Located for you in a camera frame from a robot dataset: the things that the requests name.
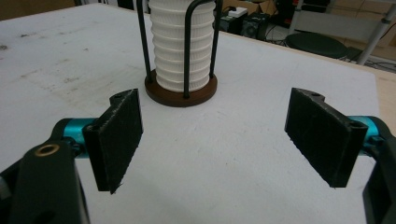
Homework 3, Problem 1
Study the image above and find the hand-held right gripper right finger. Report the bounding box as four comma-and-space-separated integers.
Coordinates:
284, 87, 369, 189

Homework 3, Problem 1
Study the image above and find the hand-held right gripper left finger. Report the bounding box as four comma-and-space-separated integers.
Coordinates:
82, 88, 144, 195

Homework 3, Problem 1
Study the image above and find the cup holder with brown base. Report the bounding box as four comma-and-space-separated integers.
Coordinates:
135, 0, 224, 108

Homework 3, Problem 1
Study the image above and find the stack of white paper cups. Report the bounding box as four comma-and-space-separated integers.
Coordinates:
148, 0, 217, 93

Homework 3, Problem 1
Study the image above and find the black round stool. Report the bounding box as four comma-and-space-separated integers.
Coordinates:
285, 32, 348, 60

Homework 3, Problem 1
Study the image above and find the grey metal stand leg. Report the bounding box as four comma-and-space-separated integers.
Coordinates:
357, 3, 396, 66

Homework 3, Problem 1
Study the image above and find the black speaker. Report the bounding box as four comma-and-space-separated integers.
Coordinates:
241, 12, 271, 41

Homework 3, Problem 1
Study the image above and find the white box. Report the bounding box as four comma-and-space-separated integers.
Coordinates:
228, 7, 249, 19

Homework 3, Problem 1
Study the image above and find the cardboard box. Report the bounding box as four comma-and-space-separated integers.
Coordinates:
222, 0, 281, 15

